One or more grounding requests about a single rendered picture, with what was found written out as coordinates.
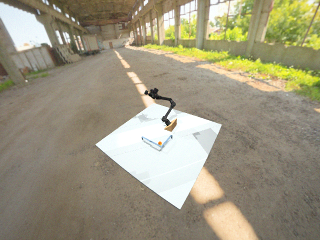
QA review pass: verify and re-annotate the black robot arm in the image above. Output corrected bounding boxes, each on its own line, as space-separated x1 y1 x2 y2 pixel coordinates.
150 88 176 126

